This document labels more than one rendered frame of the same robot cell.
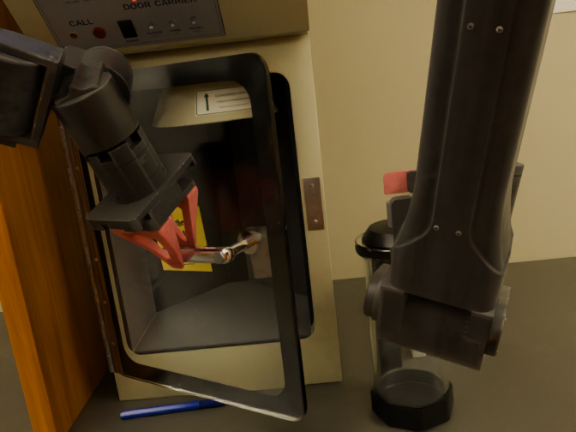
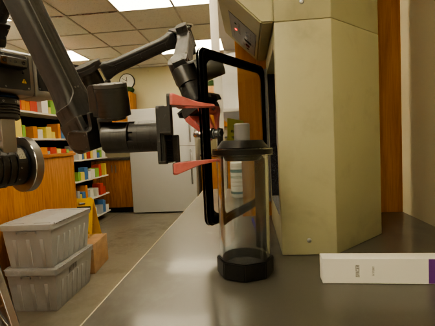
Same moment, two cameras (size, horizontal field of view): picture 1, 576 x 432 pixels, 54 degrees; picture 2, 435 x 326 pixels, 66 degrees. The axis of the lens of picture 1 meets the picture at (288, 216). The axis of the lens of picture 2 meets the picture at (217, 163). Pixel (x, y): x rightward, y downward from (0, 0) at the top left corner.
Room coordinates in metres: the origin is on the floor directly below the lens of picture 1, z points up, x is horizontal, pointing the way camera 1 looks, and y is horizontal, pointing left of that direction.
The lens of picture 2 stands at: (0.62, -0.73, 1.18)
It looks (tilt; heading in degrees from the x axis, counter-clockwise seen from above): 4 degrees down; 93
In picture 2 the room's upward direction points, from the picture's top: 3 degrees counter-clockwise
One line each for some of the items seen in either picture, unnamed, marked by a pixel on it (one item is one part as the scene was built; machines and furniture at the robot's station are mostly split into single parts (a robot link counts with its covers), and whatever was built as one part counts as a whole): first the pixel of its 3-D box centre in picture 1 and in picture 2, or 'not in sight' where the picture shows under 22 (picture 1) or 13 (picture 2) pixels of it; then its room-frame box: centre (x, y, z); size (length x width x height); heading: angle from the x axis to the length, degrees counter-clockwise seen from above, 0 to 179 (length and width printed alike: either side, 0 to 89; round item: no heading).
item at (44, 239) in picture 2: not in sight; (50, 235); (-0.88, 1.84, 0.49); 0.60 x 0.42 x 0.33; 87
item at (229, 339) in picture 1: (177, 243); (237, 136); (0.63, 0.13, 1.19); 0.30 x 0.01 x 0.40; 57
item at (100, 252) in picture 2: not in sight; (86, 253); (-0.89, 2.46, 0.14); 0.41 x 0.32 x 0.28; 93
